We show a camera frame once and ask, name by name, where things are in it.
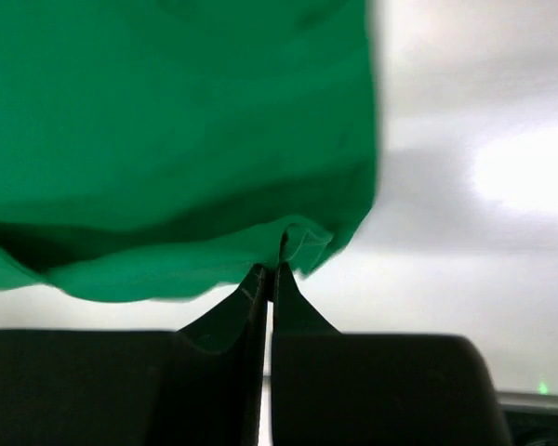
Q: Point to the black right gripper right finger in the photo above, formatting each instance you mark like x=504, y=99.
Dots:
x=331, y=388

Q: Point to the green t shirt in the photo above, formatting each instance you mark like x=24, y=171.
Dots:
x=157, y=149

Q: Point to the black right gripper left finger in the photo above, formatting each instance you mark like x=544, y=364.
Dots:
x=200, y=385

